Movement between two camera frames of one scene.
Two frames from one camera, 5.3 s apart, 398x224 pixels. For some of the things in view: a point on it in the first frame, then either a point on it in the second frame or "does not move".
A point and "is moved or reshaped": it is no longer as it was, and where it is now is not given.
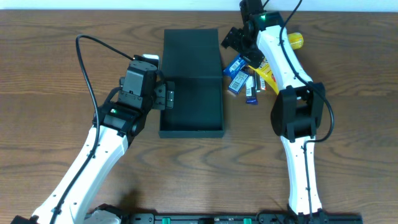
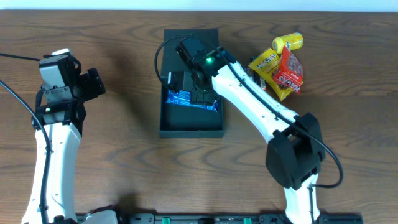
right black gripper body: (234, 38) -> (193, 94)
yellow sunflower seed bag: (265, 71) does not move
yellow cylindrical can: (296, 40) does not move
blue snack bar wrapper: (234, 66) is moved or reshaped
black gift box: (191, 59) does not move
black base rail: (275, 218) does not move
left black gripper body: (165, 96) -> (95, 81)
